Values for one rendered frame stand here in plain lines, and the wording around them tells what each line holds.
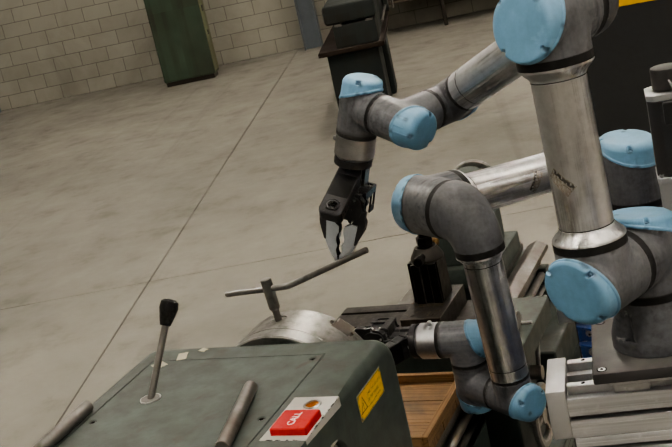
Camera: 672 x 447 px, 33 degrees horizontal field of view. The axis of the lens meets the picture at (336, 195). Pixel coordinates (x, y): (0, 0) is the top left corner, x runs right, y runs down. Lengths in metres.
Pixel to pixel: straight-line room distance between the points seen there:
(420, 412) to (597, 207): 0.90
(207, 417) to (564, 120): 0.71
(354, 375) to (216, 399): 0.23
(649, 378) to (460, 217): 0.46
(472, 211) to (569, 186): 0.40
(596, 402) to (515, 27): 0.66
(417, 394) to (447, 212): 0.61
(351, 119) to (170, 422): 0.62
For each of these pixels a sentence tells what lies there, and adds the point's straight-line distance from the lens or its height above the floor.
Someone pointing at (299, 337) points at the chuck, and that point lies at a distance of 2.12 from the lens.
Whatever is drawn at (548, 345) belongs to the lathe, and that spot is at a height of 0.68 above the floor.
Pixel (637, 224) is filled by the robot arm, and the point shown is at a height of 1.39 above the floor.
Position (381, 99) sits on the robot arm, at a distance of 2.01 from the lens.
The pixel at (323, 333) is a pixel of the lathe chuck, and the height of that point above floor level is 1.21.
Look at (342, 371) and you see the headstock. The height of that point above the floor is 1.25.
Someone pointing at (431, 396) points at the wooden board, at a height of 0.89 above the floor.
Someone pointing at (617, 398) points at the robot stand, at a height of 1.09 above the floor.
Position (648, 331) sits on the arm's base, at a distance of 1.93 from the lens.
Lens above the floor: 1.99
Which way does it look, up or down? 15 degrees down
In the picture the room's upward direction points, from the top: 13 degrees counter-clockwise
